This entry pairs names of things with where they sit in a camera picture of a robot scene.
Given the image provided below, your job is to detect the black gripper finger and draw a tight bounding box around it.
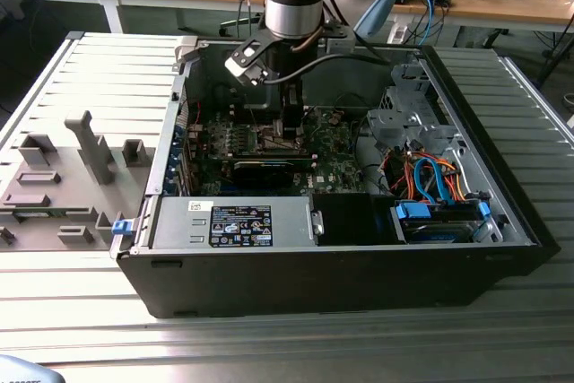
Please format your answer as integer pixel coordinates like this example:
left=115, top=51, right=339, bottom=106
left=282, top=86, right=307, bottom=129

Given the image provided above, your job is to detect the CPU socket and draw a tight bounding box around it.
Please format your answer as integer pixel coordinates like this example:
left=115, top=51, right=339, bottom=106
left=256, top=123, right=310, bottom=153

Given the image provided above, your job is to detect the green motherboard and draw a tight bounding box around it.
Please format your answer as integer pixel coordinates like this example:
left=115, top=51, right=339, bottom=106
left=186, top=107, right=367, bottom=198

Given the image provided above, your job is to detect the black graphics card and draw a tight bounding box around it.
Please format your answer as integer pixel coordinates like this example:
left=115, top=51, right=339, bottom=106
left=232, top=159, right=295, bottom=189

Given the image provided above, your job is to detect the white adapter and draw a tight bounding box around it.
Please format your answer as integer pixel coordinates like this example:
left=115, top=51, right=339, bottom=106
left=387, top=22, right=410, bottom=45

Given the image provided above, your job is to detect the metal drive cage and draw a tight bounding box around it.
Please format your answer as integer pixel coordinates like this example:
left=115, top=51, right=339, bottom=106
left=365, top=62, right=470, bottom=164

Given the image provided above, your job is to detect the grey power supply unit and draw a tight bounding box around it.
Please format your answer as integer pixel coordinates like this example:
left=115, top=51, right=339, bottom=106
left=150, top=196, right=315, bottom=249

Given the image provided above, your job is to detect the black plastic shroud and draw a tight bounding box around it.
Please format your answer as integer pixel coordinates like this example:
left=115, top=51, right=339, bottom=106
left=311, top=193, right=396, bottom=248

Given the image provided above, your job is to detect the hard disk in blue carrier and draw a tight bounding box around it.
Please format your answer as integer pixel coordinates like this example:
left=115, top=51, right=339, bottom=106
left=389, top=201, right=492, bottom=245

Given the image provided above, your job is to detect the black PC case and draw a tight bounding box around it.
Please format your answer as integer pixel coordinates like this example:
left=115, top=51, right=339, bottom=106
left=109, top=37, right=561, bottom=319

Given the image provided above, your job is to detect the grey parts rack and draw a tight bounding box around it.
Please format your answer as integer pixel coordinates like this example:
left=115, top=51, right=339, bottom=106
left=0, top=109, right=158, bottom=252

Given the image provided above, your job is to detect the green RAM stick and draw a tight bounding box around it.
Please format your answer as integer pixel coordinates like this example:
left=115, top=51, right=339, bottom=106
left=15, top=209, right=64, bottom=219

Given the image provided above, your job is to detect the grey rounded object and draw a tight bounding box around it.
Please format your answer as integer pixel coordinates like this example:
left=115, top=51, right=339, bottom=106
left=0, top=354, right=62, bottom=383

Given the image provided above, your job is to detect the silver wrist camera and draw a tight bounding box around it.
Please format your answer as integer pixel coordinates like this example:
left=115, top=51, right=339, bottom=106
left=223, top=39, right=271, bottom=88

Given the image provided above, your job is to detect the black camera cable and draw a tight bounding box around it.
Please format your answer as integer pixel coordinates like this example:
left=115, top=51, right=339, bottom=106
left=263, top=51, right=391, bottom=86

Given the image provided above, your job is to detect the orange wire bundle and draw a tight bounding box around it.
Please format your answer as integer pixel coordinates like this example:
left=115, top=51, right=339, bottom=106
left=383, top=152, right=471, bottom=203

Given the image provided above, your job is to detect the blue wire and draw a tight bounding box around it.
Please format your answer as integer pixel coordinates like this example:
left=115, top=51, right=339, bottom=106
left=412, top=156, right=455, bottom=205

